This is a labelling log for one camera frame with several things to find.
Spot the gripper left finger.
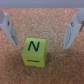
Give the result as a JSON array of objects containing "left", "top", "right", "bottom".
[{"left": 0, "top": 9, "right": 20, "bottom": 47}]

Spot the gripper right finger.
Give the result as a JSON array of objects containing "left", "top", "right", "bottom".
[{"left": 62, "top": 7, "right": 84, "bottom": 51}]

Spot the yellow block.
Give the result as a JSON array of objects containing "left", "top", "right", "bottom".
[{"left": 20, "top": 37, "right": 48, "bottom": 69}]

